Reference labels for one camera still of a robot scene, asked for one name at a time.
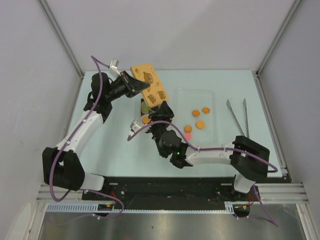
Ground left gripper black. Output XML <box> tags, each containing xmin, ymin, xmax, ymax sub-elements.
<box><xmin>105</xmin><ymin>71</ymin><xmax>150</xmax><ymax>102</ymax></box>

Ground orange flower cookie upper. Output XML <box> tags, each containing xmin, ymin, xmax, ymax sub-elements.
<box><xmin>192</xmin><ymin>109</ymin><xmax>201</xmax><ymax>117</ymax></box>

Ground orange round biscuit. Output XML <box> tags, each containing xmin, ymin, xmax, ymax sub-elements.
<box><xmin>195</xmin><ymin>120</ymin><xmax>206</xmax><ymax>129</ymax></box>
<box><xmin>142</xmin><ymin>116</ymin><xmax>151</xmax><ymax>125</ymax></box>

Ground aluminium frame rail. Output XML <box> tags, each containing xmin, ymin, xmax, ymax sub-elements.
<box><xmin>35</xmin><ymin>183</ymin><xmax>309</xmax><ymax>204</ymax></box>

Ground orange swirl cookie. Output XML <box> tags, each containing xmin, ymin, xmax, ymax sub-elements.
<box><xmin>202</xmin><ymin>107</ymin><xmax>211</xmax><ymax>114</ymax></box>

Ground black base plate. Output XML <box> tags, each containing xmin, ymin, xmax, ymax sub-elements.
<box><xmin>82</xmin><ymin>177</ymin><xmax>258</xmax><ymax>210</ymax></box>

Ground clear plastic tray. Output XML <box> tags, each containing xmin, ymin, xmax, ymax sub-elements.
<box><xmin>172</xmin><ymin>89</ymin><xmax>218</xmax><ymax>148</ymax></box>

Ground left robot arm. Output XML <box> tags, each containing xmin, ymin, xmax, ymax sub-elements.
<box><xmin>42</xmin><ymin>71</ymin><xmax>150</xmax><ymax>200</ymax></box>

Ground right corner frame post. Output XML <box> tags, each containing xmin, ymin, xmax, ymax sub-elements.
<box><xmin>257</xmin><ymin>0</ymin><xmax>303</xmax><ymax>76</ymax></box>

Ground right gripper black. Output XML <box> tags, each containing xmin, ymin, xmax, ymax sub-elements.
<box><xmin>142</xmin><ymin>100</ymin><xmax>175</xmax><ymax>157</ymax></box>

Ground metal tongs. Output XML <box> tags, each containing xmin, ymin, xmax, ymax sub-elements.
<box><xmin>226</xmin><ymin>98</ymin><xmax>250</xmax><ymax>138</ymax></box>

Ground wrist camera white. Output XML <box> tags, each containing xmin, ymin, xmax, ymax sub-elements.
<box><xmin>128</xmin><ymin>119</ymin><xmax>145</xmax><ymax>137</ymax></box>
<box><xmin>109</xmin><ymin>58</ymin><xmax>121</xmax><ymax>78</ymax></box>

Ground purple cable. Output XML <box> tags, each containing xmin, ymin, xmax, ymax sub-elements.
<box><xmin>127</xmin><ymin>120</ymin><xmax>279</xmax><ymax>228</ymax></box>
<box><xmin>48</xmin><ymin>55</ymin><xmax>125</xmax><ymax>227</ymax></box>

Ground green sandwich cookie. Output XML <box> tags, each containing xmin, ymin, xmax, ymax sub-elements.
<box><xmin>141</xmin><ymin>105</ymin><xmax>150</xmax><ymax>114</ymax></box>

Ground pink sandwich cookie lower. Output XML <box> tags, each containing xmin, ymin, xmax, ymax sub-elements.
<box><xmin>183</xmin><ymin>132</ymin><xmax>192</xmax><ymax>141</ymax></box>

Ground silver tin lid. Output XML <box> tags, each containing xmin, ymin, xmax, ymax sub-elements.
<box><xmin>130</xmin><ymin>63</ymin><xmax>169</xmax><ymax>108</ymax></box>

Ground corner frame post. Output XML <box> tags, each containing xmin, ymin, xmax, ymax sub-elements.
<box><xmin>37</xmin><ymin>0</ymin><xmax>84</xmax><ymax>77</ymax></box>
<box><xmin>257</xmin><ymin>0</ymin><xmax>303</xmax><ymax>76</ymax></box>

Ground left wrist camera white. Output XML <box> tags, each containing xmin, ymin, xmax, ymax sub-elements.
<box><xmin>109</xmin><ymin>58</ymin><xmax>121</xmax><ymax>78</ymax></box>

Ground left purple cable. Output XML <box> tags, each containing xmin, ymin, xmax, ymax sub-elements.
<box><xmin>48</xmin><ymin>55</ymin><xmax>125</xmax><ymax>227</ymax></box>

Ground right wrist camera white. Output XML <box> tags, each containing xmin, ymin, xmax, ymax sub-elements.
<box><xmin>128</xmin><ymin>119</ymin><xmax>145</xmax><ymax>137</ymax></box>

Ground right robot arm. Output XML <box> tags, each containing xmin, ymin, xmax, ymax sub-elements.
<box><xmin>147</xmin><ymin>101</ymin><xmax>270</xmax><ymax>201</ymax></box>

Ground left corner frame post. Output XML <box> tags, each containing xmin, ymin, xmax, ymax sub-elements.
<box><xmin>37</xmin><ymin>0</ymin><xmax>84</xmax><ymax>77</ymax></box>

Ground gold cookie tin box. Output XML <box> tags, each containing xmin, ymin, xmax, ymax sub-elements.
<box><xmin>140</xmin><ymin>98</ymin><xmax>160</xmax><ymax>125</ymax></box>

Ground orange flower cookie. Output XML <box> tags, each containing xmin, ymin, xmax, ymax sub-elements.
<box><xmin>192</xmin><ymin>109</ymin><xmax>201</xmax><ymax>117</ymax></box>
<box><xmin>184</xmin><ymin>125</ymin><xmax>193</xmax><ymax>133</ymax></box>

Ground orange flower cookie lower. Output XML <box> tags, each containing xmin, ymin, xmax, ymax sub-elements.
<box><xmin>184</xmin><ymin>125</ymin><xmax>193</xmax><ymax>133</ymax></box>

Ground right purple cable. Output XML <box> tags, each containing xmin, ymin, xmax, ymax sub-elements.
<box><xmin>127</xmin><ymin>120</ymin><xmax>279</xmax><ymax>228</ymax></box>

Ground white slotted cable duct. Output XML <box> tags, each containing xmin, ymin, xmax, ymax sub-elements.
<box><xmin>45</xmin><ymin>202</ymin><xmax>234</xmax><ymax>214</ymax></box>

